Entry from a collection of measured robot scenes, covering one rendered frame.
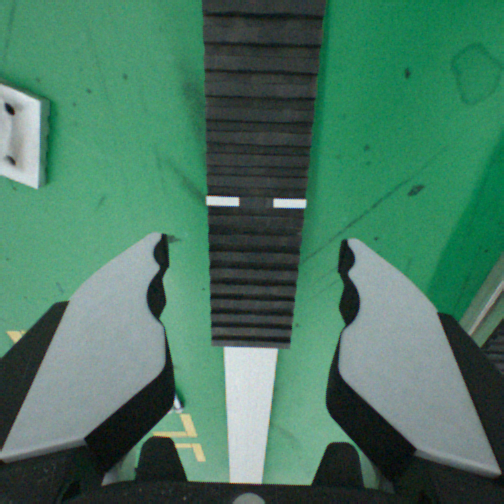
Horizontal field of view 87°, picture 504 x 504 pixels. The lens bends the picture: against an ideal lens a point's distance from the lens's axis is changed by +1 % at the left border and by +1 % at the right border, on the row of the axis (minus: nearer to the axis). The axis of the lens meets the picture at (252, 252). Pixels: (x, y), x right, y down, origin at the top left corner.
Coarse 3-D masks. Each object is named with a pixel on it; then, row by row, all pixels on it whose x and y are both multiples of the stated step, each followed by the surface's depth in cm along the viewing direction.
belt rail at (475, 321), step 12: (492, 276) 19; (480, 288) 20; (492, 288) 19; (480, 300) 20; (492, 300) 20; (468, 312) 21; (480, 312) 20; (492, 312) 19; (468, 324) 21; (480, 324) 21; (492, 324) 19; (480, 336) 20
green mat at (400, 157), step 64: (0, 0) 12; (64, 0) 12; (128, 0) 12; (192, 0) 12; (384, 0) 12; (448, 0) 12; (0, 64) 13; (64, 64) 13; (128, 64) 13; (192, 64) 13; (320, 64) 13; (384, 64) 13; (448, 64) 13; (64, 128) 15; (128, 128) 15; (192, 128) 15; (320, 128) 14; (384, 128) 14; (448, 128) 14; (0, 192) 17; (64, 192) 17; (128, 192) 17; (192, 192) 17; (320, 192) 16; (384, 192) 16; (448, 192) 16; (0, 256) 19; (64, 256) 19; (192, 256) 19; (320, 256) 19; (384, 256) 19; (448, 256) 19; (0, 320) 23; (192, 320) 23; (320, 320) 22; (192, 384) 28; (320, 384) 27; (192, 448) 36; (320, 448) 35
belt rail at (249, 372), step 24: (240, 360) 21; (264, 360) 21; (240, 384) 22; (264, 384) 22; (240, 408) 24; (264, 408) 24; (240, 432) 27; (264, 432) 27; (240, 456) 30; (264, 456) 30; (240, 480) 34
